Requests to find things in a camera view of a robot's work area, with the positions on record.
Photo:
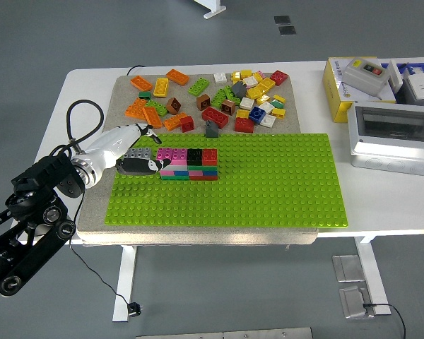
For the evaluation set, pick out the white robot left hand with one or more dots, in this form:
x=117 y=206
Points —
x=109 y=146

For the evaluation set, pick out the grey 2x4 brick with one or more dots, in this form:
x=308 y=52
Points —
x=139 y=152

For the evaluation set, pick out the pink 2x2 brick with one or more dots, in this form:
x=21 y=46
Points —
x=164 y=154
x=179 y=156

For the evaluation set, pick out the brown 2x2 brick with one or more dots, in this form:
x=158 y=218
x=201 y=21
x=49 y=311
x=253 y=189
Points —
x=228 y=107
x=203 y=101
x=173 y=106

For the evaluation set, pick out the green studded baseplate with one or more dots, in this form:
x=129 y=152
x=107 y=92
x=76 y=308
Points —
x=251 y=190

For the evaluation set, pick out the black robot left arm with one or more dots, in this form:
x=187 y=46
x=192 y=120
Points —
x=49 y=173

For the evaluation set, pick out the glossy orange 2x4 brick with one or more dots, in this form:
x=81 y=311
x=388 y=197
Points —
x=152 y=117

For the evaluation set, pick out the green 2x4 brick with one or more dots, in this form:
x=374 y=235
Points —
x=219 y=98
x=199 y=87
x=229 y=93
x=158 y=107

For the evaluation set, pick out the small dark green brick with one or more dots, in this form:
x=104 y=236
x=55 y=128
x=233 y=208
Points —
x=145 y=94

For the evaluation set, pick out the yellow 2x4 brick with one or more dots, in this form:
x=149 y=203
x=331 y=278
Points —
x=160 y=87
x=254 y=92

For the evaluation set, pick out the red 2x2 brick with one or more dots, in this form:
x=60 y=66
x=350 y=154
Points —
x=279 y=77
x=209 y=157
x=186 y=124

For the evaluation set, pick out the black 2x2 brick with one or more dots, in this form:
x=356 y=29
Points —
x=194 y=157

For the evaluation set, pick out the dark grey slope brick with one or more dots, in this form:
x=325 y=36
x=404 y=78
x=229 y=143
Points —
x=212 y=129
x=238 y=89

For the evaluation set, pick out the red 2x4 brick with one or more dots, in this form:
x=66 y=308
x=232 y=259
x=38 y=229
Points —
x=215 y=117
x=244 y=124

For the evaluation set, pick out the grey-brown mat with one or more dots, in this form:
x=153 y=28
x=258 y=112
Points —
x=198 y=236

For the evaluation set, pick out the white 2x2 brick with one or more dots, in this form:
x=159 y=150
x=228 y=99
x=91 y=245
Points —
x=266 y=107
x=268 y=120
x=246 y=103
x=250 y=82
x=220 y=77

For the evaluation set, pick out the yellow 2x2 brick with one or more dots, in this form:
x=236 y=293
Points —
x=279 y=98
x=236 y=76
x=257 y=76
x=242 y=113
x=266 y=84
x=278 y=112
x=246 y=73
x=262 y=99

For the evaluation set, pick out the white table leg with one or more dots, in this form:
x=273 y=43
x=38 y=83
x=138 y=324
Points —
x=372 y=275
x=124 y=282

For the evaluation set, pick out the blue 2x2 brick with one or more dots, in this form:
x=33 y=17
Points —
x=257 y=114

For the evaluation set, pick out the small pink brick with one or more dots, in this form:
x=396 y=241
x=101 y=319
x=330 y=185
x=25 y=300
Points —
x=261 y=73

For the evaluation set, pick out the white furniture foot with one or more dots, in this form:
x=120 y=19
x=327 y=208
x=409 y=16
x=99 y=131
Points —
x=212 y=8

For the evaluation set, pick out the small teal brick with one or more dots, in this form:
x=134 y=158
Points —
x=276 y=104

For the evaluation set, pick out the dark floor outlet cover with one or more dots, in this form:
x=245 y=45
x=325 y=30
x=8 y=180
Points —
x=287 y=30
x=282 y=19

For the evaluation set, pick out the long grey metal plate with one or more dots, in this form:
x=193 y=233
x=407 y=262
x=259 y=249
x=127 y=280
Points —
x=226 y=333

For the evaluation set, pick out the yellow and white cardboard box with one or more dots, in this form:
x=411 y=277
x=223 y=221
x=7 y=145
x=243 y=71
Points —
x=334 y=99

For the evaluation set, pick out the grey metal floor plate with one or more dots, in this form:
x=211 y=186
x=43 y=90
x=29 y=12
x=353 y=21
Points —
x=348 y=268
x=353 y=303

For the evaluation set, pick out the white plastic panel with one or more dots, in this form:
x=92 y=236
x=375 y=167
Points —
x=395 y=76

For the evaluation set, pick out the pink flat brick in wall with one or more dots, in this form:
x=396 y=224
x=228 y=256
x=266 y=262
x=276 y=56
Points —
x=167 y=173
x=195 y=173

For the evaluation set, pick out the teal flat brick in wall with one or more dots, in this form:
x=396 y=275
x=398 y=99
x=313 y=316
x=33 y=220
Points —
x=175 y=177

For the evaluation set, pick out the white brick in wall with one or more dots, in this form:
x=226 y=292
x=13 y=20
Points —
x=179 y=168

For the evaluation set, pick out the blue flat brick in wall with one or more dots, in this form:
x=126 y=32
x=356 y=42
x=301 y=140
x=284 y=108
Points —
x=210 y=173
x=181 y=173

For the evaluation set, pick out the green flat brick in wall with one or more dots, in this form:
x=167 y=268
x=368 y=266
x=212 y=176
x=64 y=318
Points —
x=203 y=168

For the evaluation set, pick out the red flat brick in wall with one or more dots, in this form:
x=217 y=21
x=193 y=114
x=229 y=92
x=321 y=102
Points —
x=204 y=177

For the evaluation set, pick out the grey push-button switch box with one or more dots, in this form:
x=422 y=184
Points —
x=360 y=77

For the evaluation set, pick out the white electrical enclosure box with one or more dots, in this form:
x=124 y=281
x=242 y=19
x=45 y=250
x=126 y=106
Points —
x=392 y=155

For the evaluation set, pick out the white wall socket box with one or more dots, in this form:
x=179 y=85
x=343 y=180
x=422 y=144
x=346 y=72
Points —
x=422 y=86

